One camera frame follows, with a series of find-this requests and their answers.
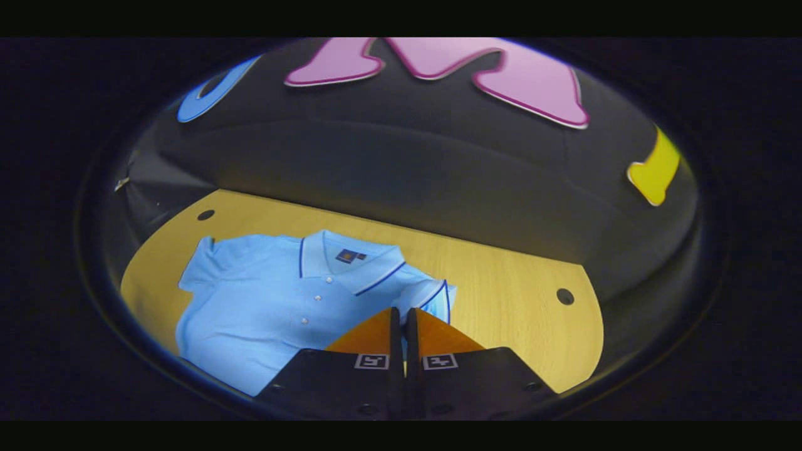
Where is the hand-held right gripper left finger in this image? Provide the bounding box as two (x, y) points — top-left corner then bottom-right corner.
(254, 307), (405, 420)

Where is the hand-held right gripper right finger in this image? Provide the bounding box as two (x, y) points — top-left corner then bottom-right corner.
(406, 307), (558, 420)

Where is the light blue T-shirt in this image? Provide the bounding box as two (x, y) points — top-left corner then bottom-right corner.
(175, 230), (458, 397)

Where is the black backdrop cloth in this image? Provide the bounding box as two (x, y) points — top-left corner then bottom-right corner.
(100, 38), (706, 308)

